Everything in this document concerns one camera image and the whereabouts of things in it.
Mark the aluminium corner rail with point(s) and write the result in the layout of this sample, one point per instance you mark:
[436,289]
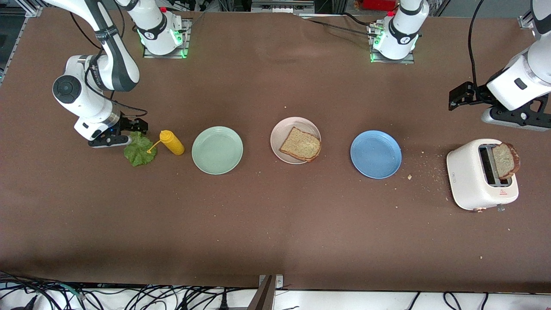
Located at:
[526,21]

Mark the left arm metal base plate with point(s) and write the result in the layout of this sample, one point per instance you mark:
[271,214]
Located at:
[391,61]

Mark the blue plate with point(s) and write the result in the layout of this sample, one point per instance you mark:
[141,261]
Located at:
[376,155]

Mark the white toaster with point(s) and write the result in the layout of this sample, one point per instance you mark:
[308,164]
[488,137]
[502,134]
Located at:
[467,176]

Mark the dark-crust bread slice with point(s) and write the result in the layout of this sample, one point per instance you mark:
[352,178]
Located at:
[506,161]

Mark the green plate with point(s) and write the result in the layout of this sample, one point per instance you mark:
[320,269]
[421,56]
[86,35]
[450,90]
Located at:
[217,150]

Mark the grey metal equipment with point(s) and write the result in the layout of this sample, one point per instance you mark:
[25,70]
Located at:
[282,6]

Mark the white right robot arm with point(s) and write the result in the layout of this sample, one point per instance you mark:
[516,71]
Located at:
[86,107]

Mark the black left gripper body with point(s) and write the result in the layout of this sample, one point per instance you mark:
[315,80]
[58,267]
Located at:
[477,92]

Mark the light-crust bread slice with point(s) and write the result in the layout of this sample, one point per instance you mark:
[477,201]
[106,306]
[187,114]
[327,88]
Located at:
[301,144]

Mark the yellow squeeze bottle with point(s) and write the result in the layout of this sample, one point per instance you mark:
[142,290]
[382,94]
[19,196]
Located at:
[172,143]

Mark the dark metal post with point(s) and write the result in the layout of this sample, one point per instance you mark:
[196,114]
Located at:
[262,299]

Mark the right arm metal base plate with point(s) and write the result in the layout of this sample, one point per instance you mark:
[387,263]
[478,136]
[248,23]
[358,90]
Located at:
[187,43]

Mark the beige plate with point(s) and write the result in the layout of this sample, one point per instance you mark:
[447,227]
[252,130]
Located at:
[284,133]

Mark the silver metal bracket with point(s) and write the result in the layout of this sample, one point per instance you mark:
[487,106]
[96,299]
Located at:
[280,280]

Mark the aluminium edge rail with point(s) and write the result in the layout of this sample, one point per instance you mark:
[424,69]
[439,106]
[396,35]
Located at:
[32,10]

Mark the red box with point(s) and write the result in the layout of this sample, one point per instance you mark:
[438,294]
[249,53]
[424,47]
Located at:
[379,4]

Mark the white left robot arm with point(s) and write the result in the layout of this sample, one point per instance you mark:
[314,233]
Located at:
[516,82]

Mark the green lettuce leaf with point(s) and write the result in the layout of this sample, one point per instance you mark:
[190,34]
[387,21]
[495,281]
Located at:
[140,153]

